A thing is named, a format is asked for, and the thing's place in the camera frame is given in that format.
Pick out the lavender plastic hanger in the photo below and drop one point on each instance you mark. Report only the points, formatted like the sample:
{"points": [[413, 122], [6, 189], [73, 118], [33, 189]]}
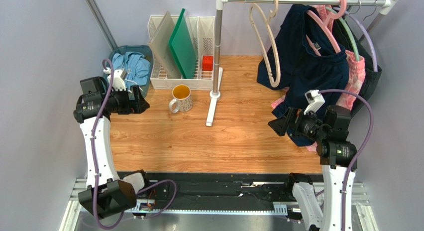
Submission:
{"points": [[368, 38]]}

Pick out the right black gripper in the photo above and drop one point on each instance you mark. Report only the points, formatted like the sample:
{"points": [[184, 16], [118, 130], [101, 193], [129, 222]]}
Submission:
{"points": [[290, 122]]}

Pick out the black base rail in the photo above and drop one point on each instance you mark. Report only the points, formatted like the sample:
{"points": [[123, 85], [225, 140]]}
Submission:
{"points": [[217, 191]]}

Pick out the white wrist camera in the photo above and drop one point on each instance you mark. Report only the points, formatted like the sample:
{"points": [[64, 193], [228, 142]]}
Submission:
{"points": [[315, 101], [119, 76]]}

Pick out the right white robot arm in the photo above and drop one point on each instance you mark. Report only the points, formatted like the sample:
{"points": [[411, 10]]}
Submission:
{"points": [[336, 153]]}

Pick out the pink plastic hanger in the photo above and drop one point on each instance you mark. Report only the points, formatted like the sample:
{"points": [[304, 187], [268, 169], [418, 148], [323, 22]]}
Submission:
{"points": [[323, 24]]}

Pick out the silver clothes rack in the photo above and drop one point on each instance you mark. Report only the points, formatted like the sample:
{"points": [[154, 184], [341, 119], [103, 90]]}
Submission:
{"points": [[215, 94]]}

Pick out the light blue shorts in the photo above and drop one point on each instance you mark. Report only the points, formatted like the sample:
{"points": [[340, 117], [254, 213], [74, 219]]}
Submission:
{"points": [[135, 64]]}

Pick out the white dish rack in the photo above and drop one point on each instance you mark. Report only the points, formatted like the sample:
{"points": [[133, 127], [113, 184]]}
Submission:
{"points": [[202, 34]]}

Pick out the white floral mug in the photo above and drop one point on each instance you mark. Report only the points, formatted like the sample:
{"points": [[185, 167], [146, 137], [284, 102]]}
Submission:
{"points": [[182, 99]]}

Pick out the red cube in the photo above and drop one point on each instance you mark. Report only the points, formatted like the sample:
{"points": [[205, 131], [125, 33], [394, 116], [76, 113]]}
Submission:
{"points": [[207, 62]]}

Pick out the pink patterned shorts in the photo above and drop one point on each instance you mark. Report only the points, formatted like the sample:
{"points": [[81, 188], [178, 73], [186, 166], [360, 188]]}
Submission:
{"points": [[354, 84]]}

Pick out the grey cutting board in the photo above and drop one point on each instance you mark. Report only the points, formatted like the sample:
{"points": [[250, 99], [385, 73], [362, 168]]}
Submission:
{"points": [[159, 44]]}

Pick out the green plastic hanger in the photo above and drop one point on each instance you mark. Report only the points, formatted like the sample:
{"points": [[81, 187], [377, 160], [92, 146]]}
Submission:
{"points": [[349, 36]]}

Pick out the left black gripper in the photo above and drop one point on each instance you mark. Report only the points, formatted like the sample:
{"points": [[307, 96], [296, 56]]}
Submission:
{"points": [[137, 106]]}

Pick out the grey metal wall pole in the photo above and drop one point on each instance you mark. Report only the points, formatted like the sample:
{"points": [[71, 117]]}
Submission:
{"points": [[96, 12]]}

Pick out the teal plastic basket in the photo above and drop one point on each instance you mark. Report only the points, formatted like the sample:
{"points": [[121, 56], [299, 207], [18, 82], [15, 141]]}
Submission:
{"points": [[144, 49]]}

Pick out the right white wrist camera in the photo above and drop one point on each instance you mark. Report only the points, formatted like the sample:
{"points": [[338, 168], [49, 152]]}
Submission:
{"points": [[315, 101]]}

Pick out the green cutting board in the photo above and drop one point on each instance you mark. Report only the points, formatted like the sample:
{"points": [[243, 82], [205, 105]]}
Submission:
{"points": [[182, 48]]}

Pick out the navy blue shorts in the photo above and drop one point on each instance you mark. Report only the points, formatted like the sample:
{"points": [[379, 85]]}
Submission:
{"points": [[307, 59]]}

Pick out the black shorts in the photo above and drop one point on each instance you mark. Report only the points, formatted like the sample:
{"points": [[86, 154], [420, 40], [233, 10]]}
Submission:
{"points": [[371, 77]]}

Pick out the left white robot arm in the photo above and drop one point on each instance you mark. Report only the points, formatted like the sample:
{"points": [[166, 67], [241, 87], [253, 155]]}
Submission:
{"points": [[106, 194]]}

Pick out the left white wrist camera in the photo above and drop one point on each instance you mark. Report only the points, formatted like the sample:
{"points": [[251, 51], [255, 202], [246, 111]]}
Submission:
{"points": [[119, 76]]}

